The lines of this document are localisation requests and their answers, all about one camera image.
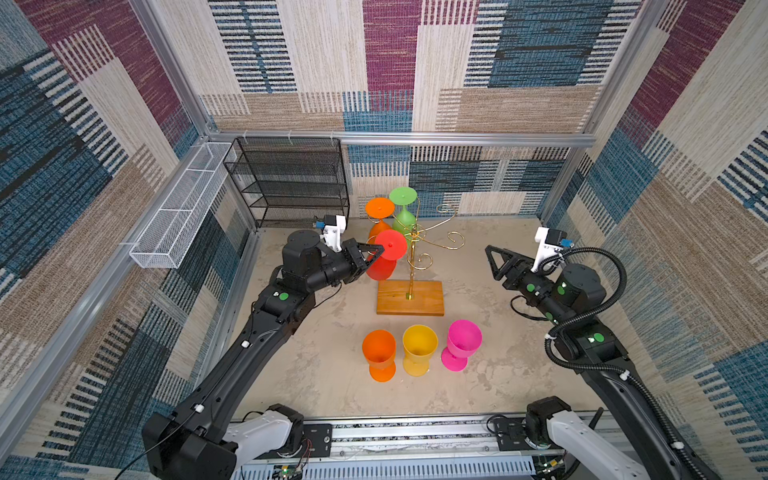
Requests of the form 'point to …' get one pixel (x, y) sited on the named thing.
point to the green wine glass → (405, 220)
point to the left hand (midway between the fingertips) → (387, 245)
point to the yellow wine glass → (419, 344)
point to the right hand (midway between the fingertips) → (492, 255)
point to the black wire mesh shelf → (290, 179)
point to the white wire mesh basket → (163, 243)
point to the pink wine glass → (464, 338)
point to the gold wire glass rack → (417, 232)
